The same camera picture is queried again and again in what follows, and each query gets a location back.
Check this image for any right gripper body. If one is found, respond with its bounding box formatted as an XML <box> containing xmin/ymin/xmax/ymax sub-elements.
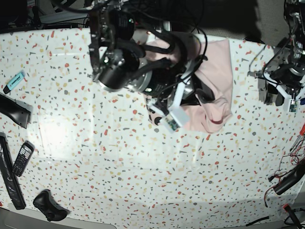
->
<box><xmin>142</xmin><ymin>64</ymin><xmax>214</xmax><ymax>107</ymax></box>

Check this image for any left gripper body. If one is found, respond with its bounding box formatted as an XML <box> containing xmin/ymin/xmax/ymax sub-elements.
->
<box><xmin>270</xmin><ymin>64</ymin><xmax>305</xmax><ymax>93</ymax></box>

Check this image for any pink T-shirt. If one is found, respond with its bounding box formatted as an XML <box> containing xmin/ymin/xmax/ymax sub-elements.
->
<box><xmin>142</xmin><ymin>32</ymin><xmax>234</xmax><ymax>134</ymax></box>

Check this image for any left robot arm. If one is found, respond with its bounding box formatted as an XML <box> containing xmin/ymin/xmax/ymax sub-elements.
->
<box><xmin>249</xmin><ymin>0</ymin><xmax>305</xmax><ymax>106</ymax></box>

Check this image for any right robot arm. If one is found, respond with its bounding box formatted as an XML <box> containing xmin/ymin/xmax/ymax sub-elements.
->
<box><xmin>89</xmin><ymin>0</ymin><xmax>215</xmax><ymax>116</ymax></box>

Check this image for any terrazzo patterned table cover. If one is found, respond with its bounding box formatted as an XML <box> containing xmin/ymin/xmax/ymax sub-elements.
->
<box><xmin>0</xmin><ymin>29</ymin><xmax>305</xmax><ymax>229</ymax></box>

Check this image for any black game controller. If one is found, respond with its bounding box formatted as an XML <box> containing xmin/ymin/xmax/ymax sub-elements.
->
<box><xmin>33</xmin><ymin>189</ymin><xmax>70</xmax><ymax>222</ymax></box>

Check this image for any light blue highlighter marker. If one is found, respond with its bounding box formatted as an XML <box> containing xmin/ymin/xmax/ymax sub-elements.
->
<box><xmin>3</xmin><ymin>71</ymin><xmax>25</xmax><ymax>94</ymax></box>

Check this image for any long black bar in plastic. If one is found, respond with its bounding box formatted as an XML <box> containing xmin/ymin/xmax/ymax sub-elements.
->
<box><xmin>0</xmin><ymin>133</ymin><xmax>26</xmax><ymax>210</ymax></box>

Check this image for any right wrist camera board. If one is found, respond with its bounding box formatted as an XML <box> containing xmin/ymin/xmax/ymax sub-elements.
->
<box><xmin>160</xmin><ymin>106</ymin><xmax>190</xmax><ymax>133</ymax></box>

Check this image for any red handled screwdriver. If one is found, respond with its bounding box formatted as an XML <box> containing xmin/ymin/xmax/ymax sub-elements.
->
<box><xmin>290</xmin><ymin>124</ymin><xmax>305</xmax><ymax>152</ymax></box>

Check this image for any black cylinder with red wires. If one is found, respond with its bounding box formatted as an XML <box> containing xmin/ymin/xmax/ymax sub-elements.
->
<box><xmin>273</xmin><ymin>159</ymin><xmax>305</xmax><ymax>195</ymax></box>

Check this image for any black cable bottom right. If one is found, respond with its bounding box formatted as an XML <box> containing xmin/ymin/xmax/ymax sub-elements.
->
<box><xmin>245</xmin><ymin>216</ymin><xmax>270</xmax><ymax>227</ymax></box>

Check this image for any black cordless phone handset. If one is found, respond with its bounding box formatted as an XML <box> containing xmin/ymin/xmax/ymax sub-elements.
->
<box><xmin>12</xmin><ymin>141</ymin><xmax>34</xmax><ymax>177</ymax></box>

